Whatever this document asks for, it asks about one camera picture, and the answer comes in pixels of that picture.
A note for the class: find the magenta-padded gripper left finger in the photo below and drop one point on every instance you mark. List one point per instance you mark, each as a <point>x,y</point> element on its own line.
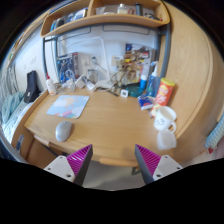
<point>61,166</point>

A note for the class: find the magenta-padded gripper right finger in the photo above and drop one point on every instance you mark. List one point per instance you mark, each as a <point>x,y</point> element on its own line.
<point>163,165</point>

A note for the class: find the grey computer mouse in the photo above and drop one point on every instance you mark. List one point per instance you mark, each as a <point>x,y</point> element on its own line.
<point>63,130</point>

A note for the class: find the pastel cloud-print mouse pad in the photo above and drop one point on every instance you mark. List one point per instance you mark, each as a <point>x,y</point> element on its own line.
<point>68,106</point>

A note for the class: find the clear plastic cup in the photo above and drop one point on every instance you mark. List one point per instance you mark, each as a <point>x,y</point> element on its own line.
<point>166,140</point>

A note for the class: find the white mug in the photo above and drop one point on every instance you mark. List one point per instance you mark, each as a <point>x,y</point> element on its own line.
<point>164,119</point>

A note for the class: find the striped teal cloth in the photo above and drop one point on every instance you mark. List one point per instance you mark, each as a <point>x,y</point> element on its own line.
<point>215,133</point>

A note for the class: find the blue snack packet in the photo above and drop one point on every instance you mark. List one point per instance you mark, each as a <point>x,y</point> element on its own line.
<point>145,101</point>

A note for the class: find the red yellow-lidded snack can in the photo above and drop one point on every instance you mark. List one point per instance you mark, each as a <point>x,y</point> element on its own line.
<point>162,95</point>

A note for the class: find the teal round dish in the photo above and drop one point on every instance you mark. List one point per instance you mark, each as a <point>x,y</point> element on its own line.
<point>136,91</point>

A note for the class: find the teal blanket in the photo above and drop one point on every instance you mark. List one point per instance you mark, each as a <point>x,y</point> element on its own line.
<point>11,105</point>

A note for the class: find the white red-capped lotion bottle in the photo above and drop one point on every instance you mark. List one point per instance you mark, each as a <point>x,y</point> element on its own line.
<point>51,87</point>

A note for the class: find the small white cube clock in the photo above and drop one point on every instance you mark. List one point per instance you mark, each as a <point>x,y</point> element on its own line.
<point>124,93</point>

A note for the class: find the blue spray bottle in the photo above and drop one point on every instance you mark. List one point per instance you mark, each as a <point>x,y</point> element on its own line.
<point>154,81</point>

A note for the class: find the black bag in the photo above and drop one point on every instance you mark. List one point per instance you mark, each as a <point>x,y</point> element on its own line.
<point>31,87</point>

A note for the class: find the blue white-capped tube bottle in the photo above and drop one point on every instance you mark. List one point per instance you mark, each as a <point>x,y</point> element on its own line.
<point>143,82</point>

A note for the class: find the white power strip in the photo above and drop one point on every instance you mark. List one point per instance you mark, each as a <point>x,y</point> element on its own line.
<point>86,84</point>

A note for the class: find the glass jar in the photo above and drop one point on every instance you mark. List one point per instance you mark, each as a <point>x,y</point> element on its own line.
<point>92,76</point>

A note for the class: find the tan robot figure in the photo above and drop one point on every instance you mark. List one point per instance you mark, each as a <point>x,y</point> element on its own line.
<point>121,77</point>

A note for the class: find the blue robot model kit box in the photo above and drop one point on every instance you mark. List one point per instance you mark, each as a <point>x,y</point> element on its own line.
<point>67,66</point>

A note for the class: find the colourful printed box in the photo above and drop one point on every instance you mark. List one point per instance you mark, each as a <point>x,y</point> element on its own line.
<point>141,58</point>

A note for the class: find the white desk lamp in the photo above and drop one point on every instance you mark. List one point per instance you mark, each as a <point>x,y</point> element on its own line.
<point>104,55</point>

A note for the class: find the wooden shelf unit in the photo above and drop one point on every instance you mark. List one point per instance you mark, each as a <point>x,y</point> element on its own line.
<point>106,19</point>

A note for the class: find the white wall switch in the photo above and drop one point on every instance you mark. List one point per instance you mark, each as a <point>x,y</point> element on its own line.
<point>32,60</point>

